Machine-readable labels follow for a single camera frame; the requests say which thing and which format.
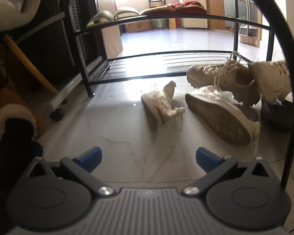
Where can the red plush slipper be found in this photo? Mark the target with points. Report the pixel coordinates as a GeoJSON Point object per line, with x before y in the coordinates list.
{"type": "Point", "coordinates": [159, 9]}
{"type": "Point", "coordinates": [191, 6]}

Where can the black rolling cabinet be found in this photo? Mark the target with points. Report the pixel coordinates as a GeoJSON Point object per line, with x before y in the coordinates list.
{"type": "Point", "coordinates": [49, 41]}

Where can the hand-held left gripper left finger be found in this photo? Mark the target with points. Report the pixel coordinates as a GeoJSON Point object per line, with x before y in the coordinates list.
{"type": "Point", "coordinates": [90, 156]}

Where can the dark shoe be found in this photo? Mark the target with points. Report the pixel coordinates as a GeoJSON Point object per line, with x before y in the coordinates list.
{"type": "Point", "coordinates": [275, 117]}

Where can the cream slipper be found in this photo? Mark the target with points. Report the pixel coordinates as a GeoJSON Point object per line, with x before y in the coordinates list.
{"type": "Point", "coordinates": [126, 11]}
{"type": "Point", "coordinates": [100, 17]}

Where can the large floral white sneaker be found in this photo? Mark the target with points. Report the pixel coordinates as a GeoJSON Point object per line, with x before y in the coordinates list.
{"type": "Point", "coordinates": [220, 115]}

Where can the cardboard box with books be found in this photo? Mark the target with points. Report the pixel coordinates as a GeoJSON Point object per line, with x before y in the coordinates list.
{"type": "Point", "coordinates": [247, 38]}

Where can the black curved tube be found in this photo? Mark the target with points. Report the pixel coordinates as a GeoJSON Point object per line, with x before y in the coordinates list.
{"type": "Point", "coordinates": [292, 78]}

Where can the small floral white sneaker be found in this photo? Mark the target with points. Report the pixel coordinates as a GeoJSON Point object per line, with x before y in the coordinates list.
{"type": "Point", "coordinates": [159, 102]}

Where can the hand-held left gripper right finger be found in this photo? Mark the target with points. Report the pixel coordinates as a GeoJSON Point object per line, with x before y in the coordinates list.
{"type": "Point", "coordinates": [206, 158]}

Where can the background chair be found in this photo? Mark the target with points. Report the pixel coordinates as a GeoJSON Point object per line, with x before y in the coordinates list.
{"type": "Point", "coordinates": [156, 0]}

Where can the black metal shoe rack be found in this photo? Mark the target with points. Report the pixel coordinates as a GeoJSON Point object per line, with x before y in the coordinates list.
{"type": "Point", "coordinates": [147, 17]}

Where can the beige chunky sneaker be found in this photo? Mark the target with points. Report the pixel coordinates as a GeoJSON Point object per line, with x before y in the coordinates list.
{"type": "Point", "coordinates": [272, 78]}
{"type": "Point", "coordinates": [210, 76]}

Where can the light wooden cabinet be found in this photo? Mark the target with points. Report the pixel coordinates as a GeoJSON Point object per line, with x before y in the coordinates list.
{"type": "Point", "coordinates": [111, 41]}

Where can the wooden chair leg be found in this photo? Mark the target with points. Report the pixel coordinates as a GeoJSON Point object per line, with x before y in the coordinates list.
{"type": "Point", "coordinates": [29, 63]}

